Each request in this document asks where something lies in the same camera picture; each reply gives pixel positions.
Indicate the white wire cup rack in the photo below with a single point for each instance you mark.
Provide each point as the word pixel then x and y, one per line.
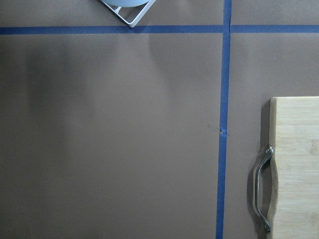
pixel 130 15

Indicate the bamboo cutting board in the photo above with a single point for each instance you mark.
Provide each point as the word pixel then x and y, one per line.
pixel 294 134

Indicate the light blue cup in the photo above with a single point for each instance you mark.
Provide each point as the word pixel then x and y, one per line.
pixel 125 3

